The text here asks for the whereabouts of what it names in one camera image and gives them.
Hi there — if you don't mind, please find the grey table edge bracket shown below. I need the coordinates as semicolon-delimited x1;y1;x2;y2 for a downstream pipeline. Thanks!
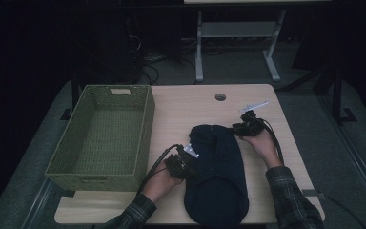
301;189;320;198

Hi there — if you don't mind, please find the hand-held gripper black cable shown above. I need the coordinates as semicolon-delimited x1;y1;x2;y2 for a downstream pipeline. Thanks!
255;117;366;229
136;143;182;195

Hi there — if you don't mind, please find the black garment with white print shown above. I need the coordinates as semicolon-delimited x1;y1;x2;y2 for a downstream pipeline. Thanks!
183;123;251;228

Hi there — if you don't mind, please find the white metal table frame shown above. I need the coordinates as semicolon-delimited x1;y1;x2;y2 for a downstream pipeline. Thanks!
184;0;332;83

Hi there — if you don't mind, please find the person's right hand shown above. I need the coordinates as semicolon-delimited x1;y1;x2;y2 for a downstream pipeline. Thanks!
239;128;284;170

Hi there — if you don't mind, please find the person's left hand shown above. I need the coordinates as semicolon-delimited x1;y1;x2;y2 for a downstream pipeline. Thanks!
142;158;185;204

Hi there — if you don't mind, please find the tangle of floor cables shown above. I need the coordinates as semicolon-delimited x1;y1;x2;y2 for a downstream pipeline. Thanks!
127;34;198;85

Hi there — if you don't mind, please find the black equipment case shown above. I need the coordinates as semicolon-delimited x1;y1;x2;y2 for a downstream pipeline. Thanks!
75;9;141;85

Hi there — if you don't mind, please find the black tripod stand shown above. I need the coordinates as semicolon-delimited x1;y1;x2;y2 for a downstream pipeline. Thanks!
275;63;358;127

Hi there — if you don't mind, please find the right hand-held gripper black cable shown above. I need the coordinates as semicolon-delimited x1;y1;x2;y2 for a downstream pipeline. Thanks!
255;117;366;229

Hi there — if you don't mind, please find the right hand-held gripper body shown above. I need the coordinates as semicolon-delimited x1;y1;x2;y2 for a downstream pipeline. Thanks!
238;100;270;137

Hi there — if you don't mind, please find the left hand-held gripper black cable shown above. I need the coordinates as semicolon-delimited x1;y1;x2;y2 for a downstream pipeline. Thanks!
136;143;182;195

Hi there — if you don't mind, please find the black metal stand leg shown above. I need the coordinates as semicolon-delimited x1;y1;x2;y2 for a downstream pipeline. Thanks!
60;68;80;121

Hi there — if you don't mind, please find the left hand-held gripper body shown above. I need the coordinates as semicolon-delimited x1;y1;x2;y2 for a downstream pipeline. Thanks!
165;143;201;179

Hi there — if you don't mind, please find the green woven basket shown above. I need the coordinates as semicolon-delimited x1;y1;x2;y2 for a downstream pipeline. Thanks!
44;84;156;193

